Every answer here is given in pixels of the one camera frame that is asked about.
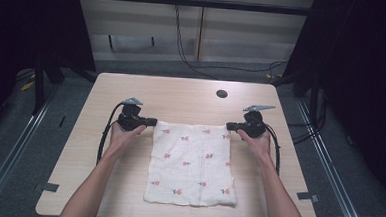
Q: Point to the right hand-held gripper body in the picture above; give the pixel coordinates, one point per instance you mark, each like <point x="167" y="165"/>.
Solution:
<point x="254" y="125"/>

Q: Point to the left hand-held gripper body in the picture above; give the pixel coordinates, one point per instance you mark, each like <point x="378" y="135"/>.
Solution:
<point x="130" y="118"/>

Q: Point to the white floral muslin cloth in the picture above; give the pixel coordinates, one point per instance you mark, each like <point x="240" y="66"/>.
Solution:
<point x="191" y="168"/>

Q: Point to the person's right hand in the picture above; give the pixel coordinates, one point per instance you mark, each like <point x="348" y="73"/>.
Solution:
<point x="260" y="147"/>

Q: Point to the person's left hand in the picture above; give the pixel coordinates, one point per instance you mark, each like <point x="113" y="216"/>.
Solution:
<point x="122" y="141"/>

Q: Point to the black round table grommet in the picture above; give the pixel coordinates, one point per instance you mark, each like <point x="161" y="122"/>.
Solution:
<point x="222" y="93"/>

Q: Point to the grey tape mark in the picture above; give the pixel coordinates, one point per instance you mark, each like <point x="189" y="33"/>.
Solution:
<point x="47" y="187"/>
<point x="307" y="197"/>

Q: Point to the black metal stand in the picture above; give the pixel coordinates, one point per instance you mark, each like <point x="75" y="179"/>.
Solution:
<point x="39" y="87"/>

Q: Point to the black curtain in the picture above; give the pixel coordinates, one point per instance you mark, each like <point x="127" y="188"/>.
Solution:
<point x="32" y="23"/>
<point x="360" y="63"/>

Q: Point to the aluminium floor rail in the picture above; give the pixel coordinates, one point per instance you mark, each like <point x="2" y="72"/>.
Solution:
<point x="15" y="152"/>
<point x="331" y="169"/>

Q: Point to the black horizontal frame bar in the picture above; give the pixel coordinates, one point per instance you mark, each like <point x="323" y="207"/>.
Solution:
<point x="193" y="2"/>

